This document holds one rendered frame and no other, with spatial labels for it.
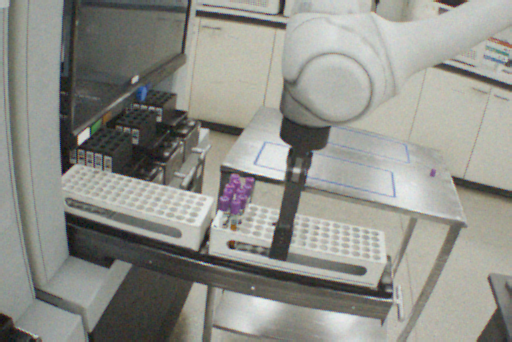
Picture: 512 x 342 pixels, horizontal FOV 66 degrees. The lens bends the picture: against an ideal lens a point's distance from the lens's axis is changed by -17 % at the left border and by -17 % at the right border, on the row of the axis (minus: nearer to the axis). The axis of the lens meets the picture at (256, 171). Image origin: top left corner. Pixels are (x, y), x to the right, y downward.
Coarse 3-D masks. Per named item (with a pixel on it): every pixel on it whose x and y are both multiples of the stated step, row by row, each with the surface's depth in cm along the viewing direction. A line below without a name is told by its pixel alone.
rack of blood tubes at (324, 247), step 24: (216, 216) 78; (264, 216) 81; (216, 240) 76; (240, 240) 75; (264, 240) 74; (312, 240) 77; (336, 240) 77; (360, 240) 78; (384, 240) 78; (288, 264) 75; (312, 264) 79; (336, 264) 80; (360, 264) 73; (384, 264) 73
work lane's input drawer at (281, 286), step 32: (96, 224) 78; (128, 256) 79; (160, 256) 77; (192, 256) 77; (224, 288) 78; (256, 288) 77; (288, 288) 75; (320, 288) 75; (352, 288) 75; (384, 288) 74; (384, 320) 76
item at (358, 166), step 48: (240, 144) 117; (336, 144) 127; (384, 144) 133; (336, 192) 102; (384, 192) 106; (432, 192) 110; (432, 288) 108; (288, 336) 131; (336, 336) 133; (384, 336) 135
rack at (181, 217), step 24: (72, 168) 85; (72, 192) 77; (96, 192) 79; (120, 192) 81; (144, 192) 82; (168, 192) 83; (96, 216) 79; (120, 216) 83; (144, 216) 76; (168, 216) 78; (192, 216) 79; (168, 240) 78; (192, 240) 77
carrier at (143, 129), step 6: (150, 114) 110; (156, 114) 113; (138, 120) 106; (144, 120) 108; (150, 120) 109; (132, 126) 103; (138, 126) 103; (144, 126) 106; (150, 126) 110; (132, 132) 104; (138, 132) 104; (144, 132) 107; (150, 132) 111; (138, 138) 104; (144, 138) 108; (138, 144) 105
